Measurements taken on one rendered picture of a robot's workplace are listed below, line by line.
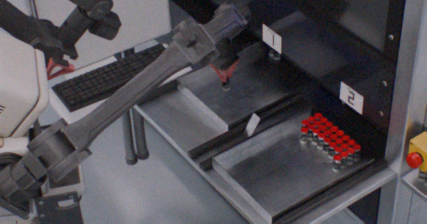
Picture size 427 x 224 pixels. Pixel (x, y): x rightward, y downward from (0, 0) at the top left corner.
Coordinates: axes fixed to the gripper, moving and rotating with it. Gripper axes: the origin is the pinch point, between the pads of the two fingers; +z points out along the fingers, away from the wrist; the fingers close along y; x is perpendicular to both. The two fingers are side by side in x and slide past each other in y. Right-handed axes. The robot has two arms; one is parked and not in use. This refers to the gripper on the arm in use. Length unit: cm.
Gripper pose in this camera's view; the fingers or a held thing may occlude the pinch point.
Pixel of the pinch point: (225, 77)
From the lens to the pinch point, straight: 239.7
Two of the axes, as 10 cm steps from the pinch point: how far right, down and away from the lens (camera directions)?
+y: 6.6, -5.6, 5.1
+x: -7.5, -4.0, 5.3
